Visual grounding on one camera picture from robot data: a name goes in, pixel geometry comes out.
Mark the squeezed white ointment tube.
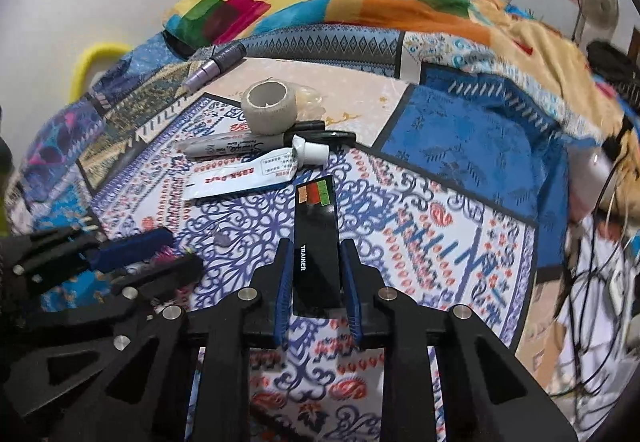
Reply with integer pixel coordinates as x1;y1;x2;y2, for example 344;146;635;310
182;134;331;201

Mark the grey marker with black cap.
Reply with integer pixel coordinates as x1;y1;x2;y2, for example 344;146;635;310
180;129;357;159

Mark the clear plastic wrapper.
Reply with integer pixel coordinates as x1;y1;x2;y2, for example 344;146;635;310
295;85;326;118

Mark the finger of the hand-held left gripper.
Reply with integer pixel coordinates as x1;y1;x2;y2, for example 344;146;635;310
0;226;174;299
0;253;205;419

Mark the black box with colour patches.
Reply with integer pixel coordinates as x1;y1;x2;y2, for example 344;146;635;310
292;175;344;319

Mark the black cord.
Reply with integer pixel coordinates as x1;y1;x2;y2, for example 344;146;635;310
600;114;636;161

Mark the white bottle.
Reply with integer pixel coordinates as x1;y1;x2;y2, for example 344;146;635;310
566;144;617;219

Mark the yellow foam tube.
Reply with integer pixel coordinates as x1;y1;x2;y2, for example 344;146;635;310
69;42;134;104

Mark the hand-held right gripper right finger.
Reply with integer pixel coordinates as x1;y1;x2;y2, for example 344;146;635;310
338;238;581;442

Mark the colourful block-print blanket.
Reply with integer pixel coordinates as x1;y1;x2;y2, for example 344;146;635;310
165;0;640;205

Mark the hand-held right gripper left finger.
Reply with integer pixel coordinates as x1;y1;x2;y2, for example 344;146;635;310
50;238;296;442

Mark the black clothing pile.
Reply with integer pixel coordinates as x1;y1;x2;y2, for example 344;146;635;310
585;39;640;96

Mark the tangle of cables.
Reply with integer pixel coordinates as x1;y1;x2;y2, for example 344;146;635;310
547;202;640;403

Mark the purple glitter tube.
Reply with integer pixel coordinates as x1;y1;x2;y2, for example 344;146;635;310
180;44;246;92

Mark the beige bandage tape roll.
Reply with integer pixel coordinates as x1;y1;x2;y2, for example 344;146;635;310
240;78;300;132

